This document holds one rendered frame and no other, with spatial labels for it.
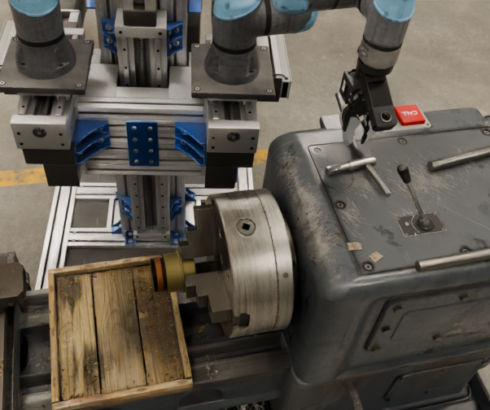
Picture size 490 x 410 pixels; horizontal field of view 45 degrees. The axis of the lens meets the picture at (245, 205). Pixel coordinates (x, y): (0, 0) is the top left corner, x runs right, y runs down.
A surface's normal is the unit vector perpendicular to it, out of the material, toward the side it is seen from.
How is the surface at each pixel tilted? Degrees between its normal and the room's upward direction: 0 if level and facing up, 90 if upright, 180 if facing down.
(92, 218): 0
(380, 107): 28
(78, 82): 0
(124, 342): 0
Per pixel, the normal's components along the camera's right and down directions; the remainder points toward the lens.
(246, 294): 0.24, 0.30
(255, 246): 0.17, -0.28
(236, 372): 0.08, -0.65
